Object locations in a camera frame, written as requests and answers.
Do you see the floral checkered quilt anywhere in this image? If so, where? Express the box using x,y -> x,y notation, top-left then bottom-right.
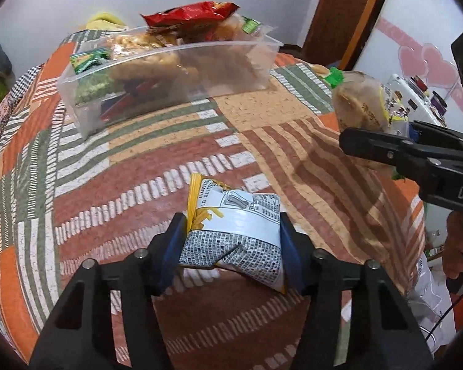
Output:
0,64 -> 43,162

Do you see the white yellow fries snack bag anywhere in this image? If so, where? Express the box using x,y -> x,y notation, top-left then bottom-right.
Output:
178,173 -> 287,294

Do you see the white door with pink hearts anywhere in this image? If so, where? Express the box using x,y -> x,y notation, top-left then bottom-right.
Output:
355,0 -> 463,132

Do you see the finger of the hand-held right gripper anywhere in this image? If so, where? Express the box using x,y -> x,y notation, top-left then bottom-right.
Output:
408,120 -> 463,154
339,127 -> 436,180

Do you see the green snack packet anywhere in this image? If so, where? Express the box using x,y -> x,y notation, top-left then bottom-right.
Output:
70,47 -> 117,105

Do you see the yellow curved headboard cushion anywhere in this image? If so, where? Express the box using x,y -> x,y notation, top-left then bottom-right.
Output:
86,11 -> 128,31

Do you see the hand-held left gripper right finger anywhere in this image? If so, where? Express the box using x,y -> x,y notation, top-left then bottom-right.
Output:
278,214 -> 435,370

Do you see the striped patchwork blanket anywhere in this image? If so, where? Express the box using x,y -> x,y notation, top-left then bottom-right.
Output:
0,27 -> 427,363

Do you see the person's right hand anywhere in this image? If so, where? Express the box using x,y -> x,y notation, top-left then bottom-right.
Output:
443,212 -> 463,279

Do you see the clear rice cracker packet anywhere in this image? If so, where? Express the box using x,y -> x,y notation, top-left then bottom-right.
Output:
214,13 -> 264,43

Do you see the yellow cracker packet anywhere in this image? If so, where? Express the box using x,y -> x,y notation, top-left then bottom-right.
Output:
108,33 -> 201,85

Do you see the clear plastic container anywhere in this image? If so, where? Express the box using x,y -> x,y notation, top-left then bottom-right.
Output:
58,25 -> 283,141

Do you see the blue white chip bag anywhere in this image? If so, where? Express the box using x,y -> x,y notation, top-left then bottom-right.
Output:
100,80 -> 160,121

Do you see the red snack bag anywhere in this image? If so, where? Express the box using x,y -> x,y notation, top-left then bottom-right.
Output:
141,1 -> 240,41

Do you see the white plastic bag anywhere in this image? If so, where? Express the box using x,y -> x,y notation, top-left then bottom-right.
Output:
408,254 -> 457,352

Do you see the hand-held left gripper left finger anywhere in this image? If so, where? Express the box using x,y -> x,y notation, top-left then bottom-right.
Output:
29,213 -> 188,370

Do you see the bread packet with green clip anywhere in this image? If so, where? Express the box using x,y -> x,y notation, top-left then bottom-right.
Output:
324,67 -> 413,172

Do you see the white appliance with stickers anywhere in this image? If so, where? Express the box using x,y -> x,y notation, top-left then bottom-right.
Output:
386,74 -> 463,136

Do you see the wooden door frame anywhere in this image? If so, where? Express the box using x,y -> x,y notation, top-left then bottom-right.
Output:
301,0 -> 398,71

